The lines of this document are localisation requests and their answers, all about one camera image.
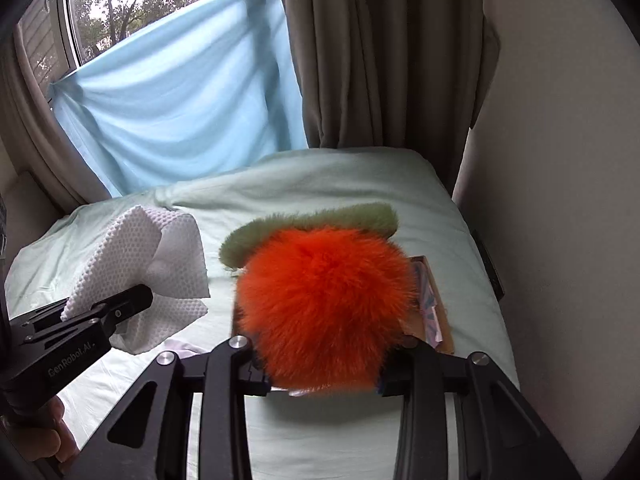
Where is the white textured cloth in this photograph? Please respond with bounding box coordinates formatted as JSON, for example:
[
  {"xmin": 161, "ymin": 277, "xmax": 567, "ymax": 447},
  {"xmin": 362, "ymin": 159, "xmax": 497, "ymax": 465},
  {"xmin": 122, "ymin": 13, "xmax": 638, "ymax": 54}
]
[{"xmin": 60, "ymin": 205, "xmax": 211, "ymax": 356}]

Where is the dark bed frame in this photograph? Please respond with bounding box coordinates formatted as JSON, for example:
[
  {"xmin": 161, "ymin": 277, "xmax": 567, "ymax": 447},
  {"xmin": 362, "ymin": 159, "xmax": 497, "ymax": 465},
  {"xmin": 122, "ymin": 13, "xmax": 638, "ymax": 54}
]
[{"xmin": 472, "ymin": 229, "xmax": 505, "ymax": 303}]

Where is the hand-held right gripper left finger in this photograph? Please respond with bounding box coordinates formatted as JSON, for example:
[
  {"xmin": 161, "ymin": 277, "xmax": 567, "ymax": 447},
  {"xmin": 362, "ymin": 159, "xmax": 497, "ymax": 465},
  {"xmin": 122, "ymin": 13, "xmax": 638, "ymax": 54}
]
[{"xmin": 65, "ymin": 335, "xmax": 273, "ymax": 480}]

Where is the patterned cardboard box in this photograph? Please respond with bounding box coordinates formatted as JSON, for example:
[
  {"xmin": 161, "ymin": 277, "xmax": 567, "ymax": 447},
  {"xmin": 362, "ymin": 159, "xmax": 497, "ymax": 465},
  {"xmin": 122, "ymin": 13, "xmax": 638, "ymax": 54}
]
[{"xmin": 230, "ymin": 255, "xmax": 457, "ymax": 398}]

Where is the light blue hanging cloth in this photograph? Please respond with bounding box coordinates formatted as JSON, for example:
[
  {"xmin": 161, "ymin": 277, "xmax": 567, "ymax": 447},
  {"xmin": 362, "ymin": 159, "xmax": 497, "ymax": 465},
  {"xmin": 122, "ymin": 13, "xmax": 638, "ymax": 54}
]
[{"xmin": 49, "ymin": 0, "xmax": 308, "ymax": 198}]

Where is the orange fuzzy pompom green leaf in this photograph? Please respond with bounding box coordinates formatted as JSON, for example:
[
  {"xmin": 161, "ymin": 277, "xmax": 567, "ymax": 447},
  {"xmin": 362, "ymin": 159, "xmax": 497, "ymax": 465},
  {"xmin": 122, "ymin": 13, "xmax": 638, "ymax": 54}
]
[{"xmin": 220, "ymin": 201, "xmax": 420, "ymax": 392}]

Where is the person's left hand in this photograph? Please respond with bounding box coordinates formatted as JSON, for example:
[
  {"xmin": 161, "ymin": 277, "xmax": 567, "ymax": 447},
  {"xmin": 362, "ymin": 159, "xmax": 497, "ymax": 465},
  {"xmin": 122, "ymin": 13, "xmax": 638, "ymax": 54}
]
[{"xmin": 0, "ymin": 394, "xmax": 81, "ymax": 476}]

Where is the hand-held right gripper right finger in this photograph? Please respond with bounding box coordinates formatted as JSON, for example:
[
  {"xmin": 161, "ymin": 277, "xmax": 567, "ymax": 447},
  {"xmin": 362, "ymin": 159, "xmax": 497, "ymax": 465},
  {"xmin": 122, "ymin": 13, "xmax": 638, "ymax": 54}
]
[{"xmin": 375, "ymin": 335, "xmax": 583, "ymax": 480}]

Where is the white padded headboard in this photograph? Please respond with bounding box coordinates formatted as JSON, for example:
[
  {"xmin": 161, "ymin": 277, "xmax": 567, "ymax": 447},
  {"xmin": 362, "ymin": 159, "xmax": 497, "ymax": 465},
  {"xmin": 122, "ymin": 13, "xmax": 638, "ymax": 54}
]
[{"xmin": 0, "ymin": 170, "xmax": 66, "ymax": 261}]

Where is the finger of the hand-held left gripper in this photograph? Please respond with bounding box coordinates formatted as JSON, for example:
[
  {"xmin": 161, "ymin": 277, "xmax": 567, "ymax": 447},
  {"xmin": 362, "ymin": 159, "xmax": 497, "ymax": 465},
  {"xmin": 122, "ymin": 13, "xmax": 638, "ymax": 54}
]
[
  {"xmin": 9, "ymin": 298, "xmax": 70, "ymax": 332},
  {"xmin": 62, "ymin": 284, "xmax": 154, "ymax": 335}
]

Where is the beige curtain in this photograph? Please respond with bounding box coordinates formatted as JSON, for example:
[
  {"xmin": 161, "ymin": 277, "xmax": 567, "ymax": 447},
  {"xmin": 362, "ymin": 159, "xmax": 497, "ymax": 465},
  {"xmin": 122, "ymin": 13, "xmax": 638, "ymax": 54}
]
[
  {"xmin": 0, "ymin": 25, "xmax": 113, "ymax": 213},
  {"xmin": 272, "ymin": 0, "xmax": 501, "ymax": 196}
]

